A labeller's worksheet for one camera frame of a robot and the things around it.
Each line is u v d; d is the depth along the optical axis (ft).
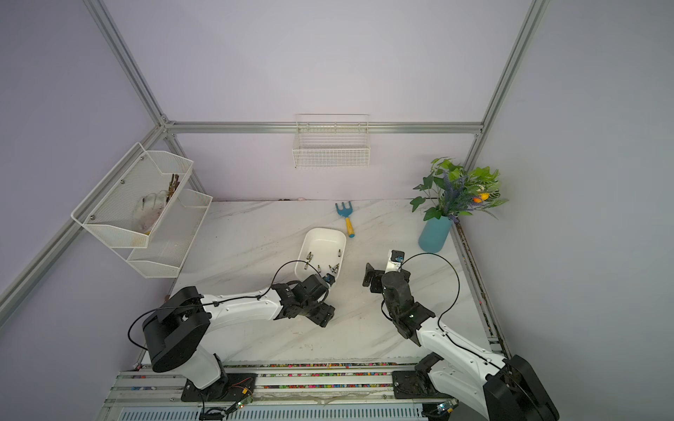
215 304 1.60
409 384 2.40
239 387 2.40
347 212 3.80
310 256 3.32
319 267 3.24
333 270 3.21
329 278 2.61
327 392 2.41
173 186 2.67
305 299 2.21
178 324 1.60
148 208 2.57
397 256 2.35
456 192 2.60
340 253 3.38
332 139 3.14
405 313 2.08
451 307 2.07
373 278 2.46
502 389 1.32
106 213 2.17
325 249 3.45
